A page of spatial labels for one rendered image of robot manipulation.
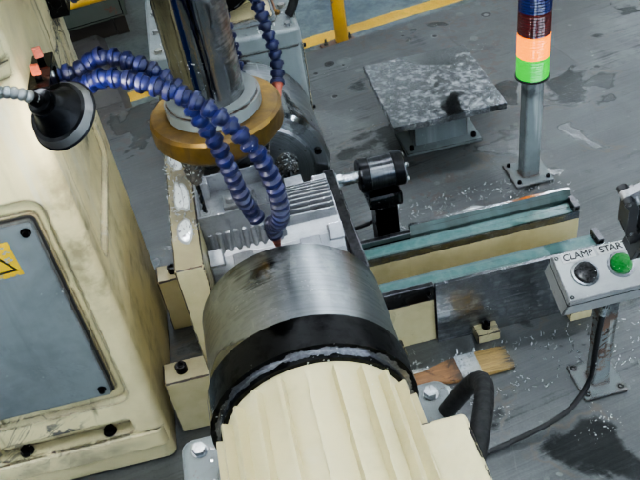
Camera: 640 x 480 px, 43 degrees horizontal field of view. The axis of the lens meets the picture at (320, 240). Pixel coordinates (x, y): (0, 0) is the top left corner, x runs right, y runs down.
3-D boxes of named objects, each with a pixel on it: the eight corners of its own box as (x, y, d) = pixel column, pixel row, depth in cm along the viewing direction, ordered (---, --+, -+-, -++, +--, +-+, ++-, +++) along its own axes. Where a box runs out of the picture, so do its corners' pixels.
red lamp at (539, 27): (524, 42, 145) (525, 19, 142) (511, 28, 150) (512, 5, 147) (556, 35, 146) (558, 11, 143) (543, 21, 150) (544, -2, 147)
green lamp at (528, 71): (523, 87, 151) (523, 65, 148) (510, 71, 156) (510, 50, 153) (553, 79, 152) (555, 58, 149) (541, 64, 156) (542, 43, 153)
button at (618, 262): (612, 280, 110) (616, 274, 108) (604, 260, 111) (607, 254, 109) (633, 274, 110) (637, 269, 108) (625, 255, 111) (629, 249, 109)
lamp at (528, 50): (523, 65, 148) (524, 42, 145) (510, 50, 153) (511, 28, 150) (555, 58, 149) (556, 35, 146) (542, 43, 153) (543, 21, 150)
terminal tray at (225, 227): (209, 258, 120) (197, 220, 115) (202, 213, 128) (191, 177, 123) (289, 239, 121) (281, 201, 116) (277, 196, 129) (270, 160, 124)
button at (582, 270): (576, 289, 109) (580, 283, 108) (569, 269, 111) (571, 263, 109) (598, 283, 109) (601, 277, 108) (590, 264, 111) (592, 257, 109)
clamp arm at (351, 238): (320, 185, 142) (353, 283, 123) (318, 170, 140) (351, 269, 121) (340, 180, 142) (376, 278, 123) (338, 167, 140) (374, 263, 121)
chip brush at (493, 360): (393, 401, 130) (393, 397, 130) (385, 377, 134) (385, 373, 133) (516, 369, 132) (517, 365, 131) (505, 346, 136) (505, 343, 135)
